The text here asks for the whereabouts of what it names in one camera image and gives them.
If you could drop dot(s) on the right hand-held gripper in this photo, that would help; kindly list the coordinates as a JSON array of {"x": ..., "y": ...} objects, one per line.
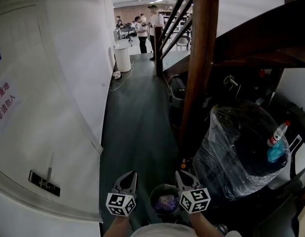
[{"x": 195, "y": 200}]

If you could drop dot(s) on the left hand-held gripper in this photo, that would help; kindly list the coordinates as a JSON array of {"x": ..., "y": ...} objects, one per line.
[{"x": 120, "y": 202}]

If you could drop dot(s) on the dark green laundry basket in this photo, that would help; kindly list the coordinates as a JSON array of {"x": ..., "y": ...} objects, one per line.
[{"x": 154, "y": 196}]

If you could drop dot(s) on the purple clothes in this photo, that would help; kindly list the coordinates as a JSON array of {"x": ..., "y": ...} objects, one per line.
[{"x": 165, "y": 202}]

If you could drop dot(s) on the person's right forearm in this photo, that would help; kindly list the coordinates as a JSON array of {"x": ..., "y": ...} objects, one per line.
[{"x": 204, "y": 225}]

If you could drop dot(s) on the person's left forearm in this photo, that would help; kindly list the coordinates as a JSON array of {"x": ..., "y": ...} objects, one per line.
[{"x": 117, "y": 227}]

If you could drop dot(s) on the small orange object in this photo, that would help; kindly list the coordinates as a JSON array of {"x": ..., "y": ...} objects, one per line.
[{"x": 183, "y": 165}]

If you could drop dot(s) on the person's white shirt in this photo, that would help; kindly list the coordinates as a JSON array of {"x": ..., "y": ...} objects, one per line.
[{"x": 164, "y": 231}]

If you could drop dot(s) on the plastic-wrapped black appliance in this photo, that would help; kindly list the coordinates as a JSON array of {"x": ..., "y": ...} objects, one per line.
[{"x": 236, "y": 152}]

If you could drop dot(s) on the black metal door latch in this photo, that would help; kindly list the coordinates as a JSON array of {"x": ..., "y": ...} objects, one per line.
[{"x": 44, "y": 183}]

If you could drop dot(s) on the grey trash bin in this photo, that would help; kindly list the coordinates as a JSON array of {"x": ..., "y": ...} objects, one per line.
[{"x": 177, "y": 90}]

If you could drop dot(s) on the turquoise cloth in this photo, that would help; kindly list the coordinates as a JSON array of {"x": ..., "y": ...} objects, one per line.
[{"x": 275, "y": 152}]

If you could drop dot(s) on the clear bottle with red label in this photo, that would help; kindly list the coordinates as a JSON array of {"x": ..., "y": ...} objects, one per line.
[{"x": 278, "y": 133}]

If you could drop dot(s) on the black and white tower appliance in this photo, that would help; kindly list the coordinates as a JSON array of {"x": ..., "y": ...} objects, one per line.
[{"x": 298, "y": 152}]

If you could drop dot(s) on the brown wooden staircase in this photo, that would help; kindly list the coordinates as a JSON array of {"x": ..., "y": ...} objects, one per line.
[{"x": 201, "y": 58}]

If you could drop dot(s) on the white cylindrical bin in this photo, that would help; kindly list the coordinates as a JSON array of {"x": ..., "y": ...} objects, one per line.
[{"x": 122, "y": 57}]

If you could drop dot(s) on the grey chair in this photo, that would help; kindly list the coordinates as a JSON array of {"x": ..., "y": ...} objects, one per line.
[{"x": 184, "y": 42}]

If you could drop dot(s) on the white door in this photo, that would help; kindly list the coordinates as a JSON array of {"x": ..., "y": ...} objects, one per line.
[{"x": 31, "y": 83}]

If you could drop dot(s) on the white paper door notice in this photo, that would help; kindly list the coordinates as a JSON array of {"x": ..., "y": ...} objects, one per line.
[{"x": 4, "y": 102}]

